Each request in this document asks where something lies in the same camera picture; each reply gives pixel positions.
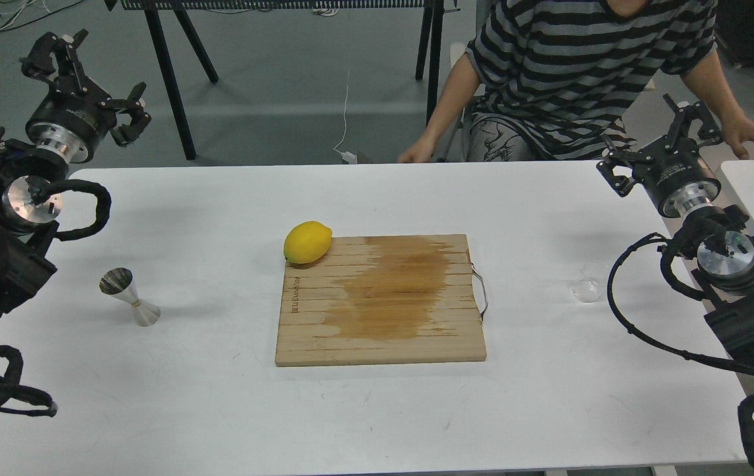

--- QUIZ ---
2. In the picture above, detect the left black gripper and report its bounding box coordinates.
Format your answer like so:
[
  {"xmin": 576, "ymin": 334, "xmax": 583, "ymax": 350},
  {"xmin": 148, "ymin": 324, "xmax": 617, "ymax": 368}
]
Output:
[{"xmin": 21, "ymin": 29, "xmax": 152, "ymax": 165}]

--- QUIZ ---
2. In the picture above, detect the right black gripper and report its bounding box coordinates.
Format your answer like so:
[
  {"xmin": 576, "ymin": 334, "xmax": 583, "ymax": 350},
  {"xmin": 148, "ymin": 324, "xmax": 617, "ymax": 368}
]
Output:
[{"xmin": 597, "ymin": 94, "xmax": 724, "ymax": 219}]

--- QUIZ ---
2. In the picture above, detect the clear glass measuring cup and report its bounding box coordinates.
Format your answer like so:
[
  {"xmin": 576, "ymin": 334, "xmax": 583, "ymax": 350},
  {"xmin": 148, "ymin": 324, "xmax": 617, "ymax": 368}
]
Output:
[{"xmin": 570, "ymin": 261, "xmax": 611, "ymax": 303}]

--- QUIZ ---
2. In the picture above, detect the steel double jigger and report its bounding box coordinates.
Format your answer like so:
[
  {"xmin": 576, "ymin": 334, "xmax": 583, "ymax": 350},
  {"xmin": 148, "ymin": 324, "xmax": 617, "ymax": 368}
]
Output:
[{"xmin": 98, "ymin": 267, "xmax": 161, "ymax": 327}]

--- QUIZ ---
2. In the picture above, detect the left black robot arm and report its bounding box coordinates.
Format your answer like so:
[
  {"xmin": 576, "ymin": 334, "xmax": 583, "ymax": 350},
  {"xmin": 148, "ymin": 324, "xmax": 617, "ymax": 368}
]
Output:
[{"xmin": 0, "ymin": 29, "xmax": 152, "ymax": 418}]

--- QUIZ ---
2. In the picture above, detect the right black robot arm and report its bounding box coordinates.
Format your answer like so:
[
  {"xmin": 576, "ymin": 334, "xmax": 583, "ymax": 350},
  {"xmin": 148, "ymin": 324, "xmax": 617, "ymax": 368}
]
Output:
[{"xmin": 597, "ymin": 95, "xmax": 754, "ymax": 469}]

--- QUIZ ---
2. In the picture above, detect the person in striped shirt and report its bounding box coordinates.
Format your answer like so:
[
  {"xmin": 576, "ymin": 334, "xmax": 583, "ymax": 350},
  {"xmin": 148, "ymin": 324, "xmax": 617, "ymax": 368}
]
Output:
[{"xmin": 398, "ymin": 1, "xmax": 754, "ymax": 163}]

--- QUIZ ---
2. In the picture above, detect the black metal rack table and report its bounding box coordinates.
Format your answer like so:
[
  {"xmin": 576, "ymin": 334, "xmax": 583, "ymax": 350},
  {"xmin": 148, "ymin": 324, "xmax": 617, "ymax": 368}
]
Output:
[{"xmin": 105, "ymin": 1, "xmax": 450, "ymax": 161}]

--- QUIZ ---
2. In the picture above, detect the yellow lemon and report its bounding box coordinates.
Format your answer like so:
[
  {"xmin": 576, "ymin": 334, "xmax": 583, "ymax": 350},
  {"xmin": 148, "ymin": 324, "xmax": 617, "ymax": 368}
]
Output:
[{"xmin": 283, "ymin": 221, "xmax": 332, "ymax": 264}]

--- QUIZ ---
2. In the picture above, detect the wooden cutting board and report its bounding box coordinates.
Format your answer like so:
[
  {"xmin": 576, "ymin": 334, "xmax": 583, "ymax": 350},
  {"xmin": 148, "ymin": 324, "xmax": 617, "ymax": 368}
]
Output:
[{"xmin": 275, "ymin": 234, "xmax": 486, "ymax": 367}]

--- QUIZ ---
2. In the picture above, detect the white cable with plug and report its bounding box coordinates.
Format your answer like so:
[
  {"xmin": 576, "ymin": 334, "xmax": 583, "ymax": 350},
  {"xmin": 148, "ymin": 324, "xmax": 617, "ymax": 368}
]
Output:
[{"xmin": 333, "ymin": 50, "xmax": 361, "ymax": 165}]

